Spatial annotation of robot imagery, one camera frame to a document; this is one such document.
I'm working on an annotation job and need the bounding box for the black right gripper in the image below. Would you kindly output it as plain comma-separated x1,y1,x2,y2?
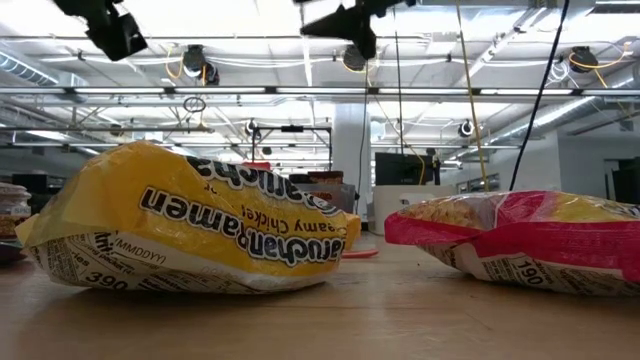
299,0,416,61

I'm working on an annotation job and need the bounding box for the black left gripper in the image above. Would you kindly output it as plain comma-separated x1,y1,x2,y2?
52,0,149,62

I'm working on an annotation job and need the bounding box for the black computer case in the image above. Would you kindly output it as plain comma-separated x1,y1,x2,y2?
374,152,442,186

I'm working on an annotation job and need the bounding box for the yellow ramen packet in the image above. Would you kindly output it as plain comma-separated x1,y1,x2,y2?
14,140,362,295

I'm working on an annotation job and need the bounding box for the clear bin middle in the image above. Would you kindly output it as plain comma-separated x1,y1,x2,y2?
294,182,358,215

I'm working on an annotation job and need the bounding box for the white plastic bin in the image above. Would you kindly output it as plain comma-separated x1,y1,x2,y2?
372,184,459,236

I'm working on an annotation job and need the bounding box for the red ramen packet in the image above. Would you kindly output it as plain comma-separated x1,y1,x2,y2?
383,189,640,297

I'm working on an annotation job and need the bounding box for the black camera rig frame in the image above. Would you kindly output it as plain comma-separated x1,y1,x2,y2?
251,124,334,176

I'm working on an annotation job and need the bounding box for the yellow cable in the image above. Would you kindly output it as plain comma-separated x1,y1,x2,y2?
453,0,490,192

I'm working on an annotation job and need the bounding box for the black hanging cable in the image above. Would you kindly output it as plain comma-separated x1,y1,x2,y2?
508,0,571,192

